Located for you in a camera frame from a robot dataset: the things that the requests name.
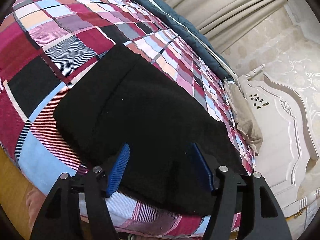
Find black pants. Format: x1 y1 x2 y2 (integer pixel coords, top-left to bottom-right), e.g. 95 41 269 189
53 45 246 216

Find brown pillow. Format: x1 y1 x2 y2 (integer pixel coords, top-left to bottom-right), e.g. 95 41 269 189
223 79 263 156

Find white carved bed footboard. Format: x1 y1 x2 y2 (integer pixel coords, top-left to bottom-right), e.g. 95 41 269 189
239 64 319 232

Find dark blue quilt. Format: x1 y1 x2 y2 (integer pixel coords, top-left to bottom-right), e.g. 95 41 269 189
133 0 238 82

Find beige curtain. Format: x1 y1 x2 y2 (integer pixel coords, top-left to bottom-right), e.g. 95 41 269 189
162 0 287 53

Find plaid bed blanket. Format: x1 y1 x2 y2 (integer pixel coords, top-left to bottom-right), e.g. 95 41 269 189
1 0 254 239

